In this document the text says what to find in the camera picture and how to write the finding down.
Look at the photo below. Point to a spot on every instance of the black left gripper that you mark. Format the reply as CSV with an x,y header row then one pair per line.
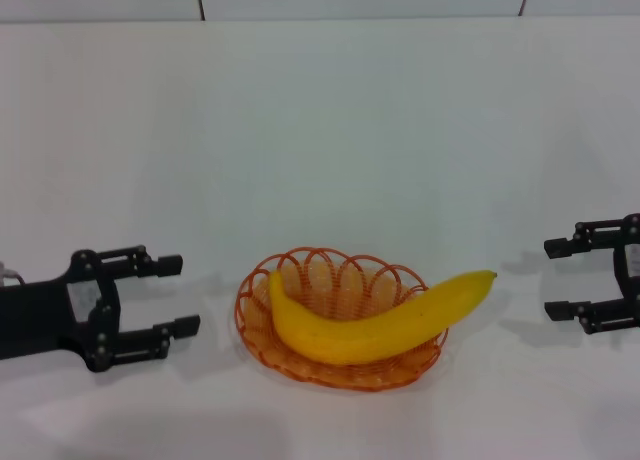
x,y
40,315

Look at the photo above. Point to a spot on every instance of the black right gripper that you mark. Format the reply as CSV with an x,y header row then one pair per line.
x,y
631,275

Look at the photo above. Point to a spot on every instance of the yellow banana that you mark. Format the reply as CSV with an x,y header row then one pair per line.
x,y
350,335

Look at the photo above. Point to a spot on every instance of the orange woven plastic basket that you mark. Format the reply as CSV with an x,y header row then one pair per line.
x,y
350,375

